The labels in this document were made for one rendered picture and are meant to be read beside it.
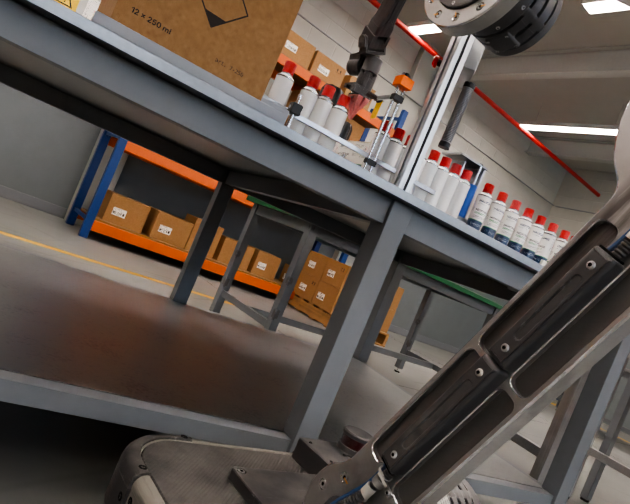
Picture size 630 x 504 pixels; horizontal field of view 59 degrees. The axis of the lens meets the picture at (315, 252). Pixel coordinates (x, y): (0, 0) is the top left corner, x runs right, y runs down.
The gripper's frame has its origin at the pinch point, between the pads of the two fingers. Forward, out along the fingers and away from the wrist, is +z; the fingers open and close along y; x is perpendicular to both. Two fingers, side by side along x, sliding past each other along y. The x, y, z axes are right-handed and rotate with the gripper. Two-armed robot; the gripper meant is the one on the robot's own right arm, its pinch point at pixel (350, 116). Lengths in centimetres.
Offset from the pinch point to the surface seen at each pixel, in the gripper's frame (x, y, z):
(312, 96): 13.0, 20.5, 3.9
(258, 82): 52, 49, 17
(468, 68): 27.4, -14.6, -21.7
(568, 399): 30, -116, 59
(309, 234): -101, -58, 38
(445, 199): 13.5, -37.2, 11.6
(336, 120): 12.6, 10.6, 6.4
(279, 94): 12.6, 29.5, 7.9
